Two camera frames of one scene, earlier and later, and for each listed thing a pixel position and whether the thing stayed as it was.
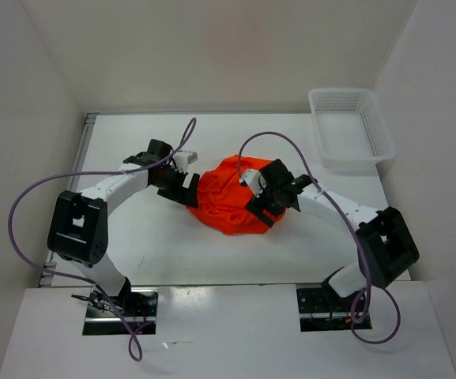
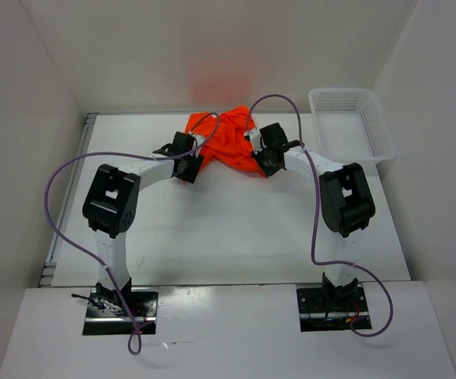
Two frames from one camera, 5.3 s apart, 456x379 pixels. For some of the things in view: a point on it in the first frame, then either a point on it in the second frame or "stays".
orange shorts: x=223 y=198 -> x=228 y=146
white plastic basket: x=352 y=132 stays
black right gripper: x=257 y=205 -> x=266 y=170
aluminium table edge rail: x=91 y=120 stays
